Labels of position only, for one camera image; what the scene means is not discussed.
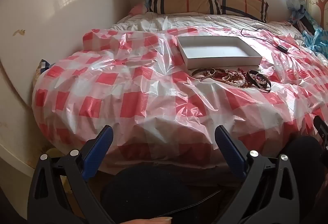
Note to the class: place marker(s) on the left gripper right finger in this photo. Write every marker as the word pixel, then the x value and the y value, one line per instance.
pixel 269 191

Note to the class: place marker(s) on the black power adapter with cable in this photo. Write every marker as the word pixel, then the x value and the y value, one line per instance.
pixel 269 37

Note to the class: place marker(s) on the thin silver bangle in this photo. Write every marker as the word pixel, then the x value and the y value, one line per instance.
pixel 203 73

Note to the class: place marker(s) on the right tan plaid pillow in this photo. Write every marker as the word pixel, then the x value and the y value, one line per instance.
pixel 253 9

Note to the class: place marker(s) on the white shallow cardboard box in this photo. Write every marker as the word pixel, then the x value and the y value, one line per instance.
pixel 216 51

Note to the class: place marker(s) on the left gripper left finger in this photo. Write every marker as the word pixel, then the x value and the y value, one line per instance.
pixel 47 201

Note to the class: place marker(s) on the blue white checkered plastic bag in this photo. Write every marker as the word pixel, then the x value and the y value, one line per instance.
pixel 315 37

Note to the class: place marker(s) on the white striped bed sheet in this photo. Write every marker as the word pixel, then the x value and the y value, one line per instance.
pixel 152 22

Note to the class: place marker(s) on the white headboard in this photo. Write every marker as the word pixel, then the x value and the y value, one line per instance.
pixel 33 30

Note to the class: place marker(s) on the person left hand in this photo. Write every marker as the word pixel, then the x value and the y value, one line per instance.
pixel 158 220

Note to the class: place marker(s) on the pink pillow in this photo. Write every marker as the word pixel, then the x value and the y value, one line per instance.
pixel 138 9

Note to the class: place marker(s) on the red white checkered plastic sheet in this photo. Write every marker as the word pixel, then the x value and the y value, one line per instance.
pixel 137 83

